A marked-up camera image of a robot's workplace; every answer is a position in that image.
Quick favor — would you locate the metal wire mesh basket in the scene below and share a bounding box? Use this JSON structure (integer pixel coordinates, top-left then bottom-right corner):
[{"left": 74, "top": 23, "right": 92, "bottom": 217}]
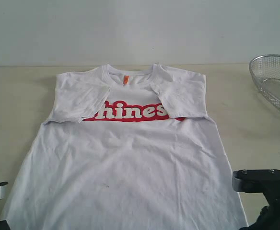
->
[{"left": 248, "top": 54, "right": 280, "bottom": 111}]

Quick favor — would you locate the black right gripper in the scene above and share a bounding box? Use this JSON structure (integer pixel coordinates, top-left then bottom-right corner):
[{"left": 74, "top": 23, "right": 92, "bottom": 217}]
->
[{"left": 247, "top": 206, "right": 280, "bottom": 230}]

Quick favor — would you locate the white t-shirt red lettering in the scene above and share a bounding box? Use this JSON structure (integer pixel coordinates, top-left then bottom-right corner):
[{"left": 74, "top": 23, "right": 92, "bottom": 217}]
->
[{"left": 0, "top": 64, "right": 247, "bottom": 230}]

